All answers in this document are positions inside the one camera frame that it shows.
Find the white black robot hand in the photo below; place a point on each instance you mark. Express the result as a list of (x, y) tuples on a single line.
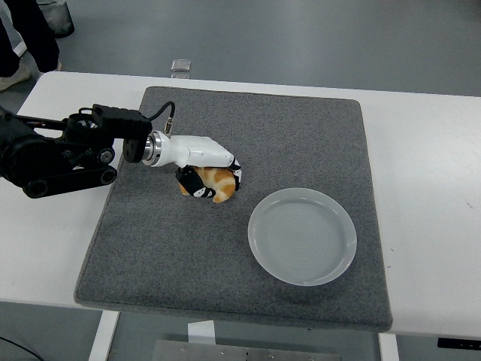
[(195, 150)]

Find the golden croissant bread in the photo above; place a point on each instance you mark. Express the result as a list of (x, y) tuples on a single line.
[(221, 182)]

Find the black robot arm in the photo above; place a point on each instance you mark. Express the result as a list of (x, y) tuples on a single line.
[(45, 146)]

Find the pale grey round plate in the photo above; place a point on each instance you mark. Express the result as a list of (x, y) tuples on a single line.
[(302, 238)]

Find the grey felt table mat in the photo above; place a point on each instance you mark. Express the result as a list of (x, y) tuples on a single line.
[(233, 124)]

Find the clear floor socket cover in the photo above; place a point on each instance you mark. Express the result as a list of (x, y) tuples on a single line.
[(181, 64)]

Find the dark mesh waste bin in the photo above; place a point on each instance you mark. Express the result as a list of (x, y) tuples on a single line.
[(60, 19)]

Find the person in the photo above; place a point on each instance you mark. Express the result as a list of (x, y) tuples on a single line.
[(34, 34)]

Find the white table leg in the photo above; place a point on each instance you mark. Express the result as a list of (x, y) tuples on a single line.
[(103, 336), (389, 347)]

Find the black desk control panel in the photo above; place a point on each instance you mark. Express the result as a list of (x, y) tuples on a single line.
[(458, 342)]

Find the white table bracket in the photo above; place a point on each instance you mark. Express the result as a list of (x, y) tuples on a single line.
[(201, 332)]

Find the white desk frame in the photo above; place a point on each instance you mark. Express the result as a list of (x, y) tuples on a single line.
[(19, 47)]

